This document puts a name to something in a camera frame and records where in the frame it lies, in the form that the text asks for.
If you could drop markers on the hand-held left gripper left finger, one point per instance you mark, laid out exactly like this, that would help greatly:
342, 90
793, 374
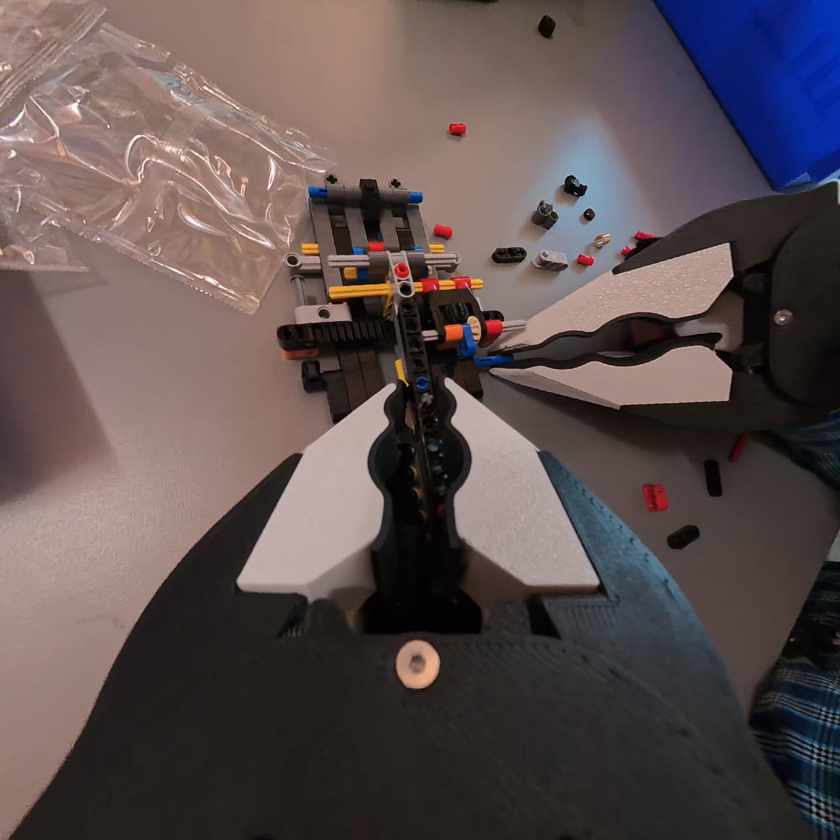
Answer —
308, 518

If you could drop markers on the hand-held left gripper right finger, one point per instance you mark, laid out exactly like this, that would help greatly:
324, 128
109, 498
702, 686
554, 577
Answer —
525, 518

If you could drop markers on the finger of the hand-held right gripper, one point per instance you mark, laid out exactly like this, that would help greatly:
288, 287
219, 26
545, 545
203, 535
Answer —
656, 289
656, 380

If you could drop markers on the multicoloured lego assembly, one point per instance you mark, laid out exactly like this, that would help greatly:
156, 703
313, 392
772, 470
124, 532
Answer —
348, 334

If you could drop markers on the person's right forearm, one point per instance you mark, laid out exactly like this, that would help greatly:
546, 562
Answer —
817, 439

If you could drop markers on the light grey lego connector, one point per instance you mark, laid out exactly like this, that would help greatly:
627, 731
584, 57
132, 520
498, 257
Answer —
550, 260

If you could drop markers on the black lego pin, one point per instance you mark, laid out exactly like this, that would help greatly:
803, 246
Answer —
712, 477

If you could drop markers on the red square lego piece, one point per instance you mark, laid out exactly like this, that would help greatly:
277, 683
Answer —
655, 497

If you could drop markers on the black lego clip connector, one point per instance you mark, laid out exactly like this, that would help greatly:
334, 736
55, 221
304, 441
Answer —
575, 186

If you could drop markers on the dark grey double lego connector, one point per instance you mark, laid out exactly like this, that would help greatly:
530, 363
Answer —
545, 214

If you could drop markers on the small black lego piece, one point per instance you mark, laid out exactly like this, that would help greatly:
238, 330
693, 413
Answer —
547, 26

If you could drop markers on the blue plastic bin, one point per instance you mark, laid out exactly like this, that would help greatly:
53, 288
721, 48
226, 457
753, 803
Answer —
754, 65

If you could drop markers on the blue plaid shirt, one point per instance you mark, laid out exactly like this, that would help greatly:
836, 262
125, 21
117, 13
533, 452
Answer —
807, 722

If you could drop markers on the clear plastic bag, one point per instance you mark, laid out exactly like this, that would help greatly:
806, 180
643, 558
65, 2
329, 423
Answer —
164, 164

